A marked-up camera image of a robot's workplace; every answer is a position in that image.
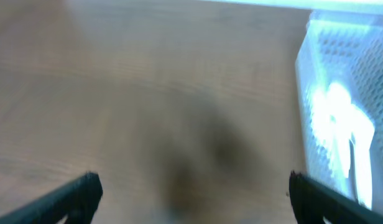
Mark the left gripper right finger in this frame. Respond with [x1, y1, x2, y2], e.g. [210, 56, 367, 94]
[288, 171, 383, 224]

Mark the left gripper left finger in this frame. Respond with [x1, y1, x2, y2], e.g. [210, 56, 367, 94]
[0, 172, 103, 224]

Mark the white plastic spoon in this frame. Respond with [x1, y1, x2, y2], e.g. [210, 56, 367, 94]
[311, 82, 351, 178]
[352, 105, 375, 210]

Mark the clear plastic basket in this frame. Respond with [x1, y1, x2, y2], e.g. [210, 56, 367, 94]
[295, 11, 383, 215]

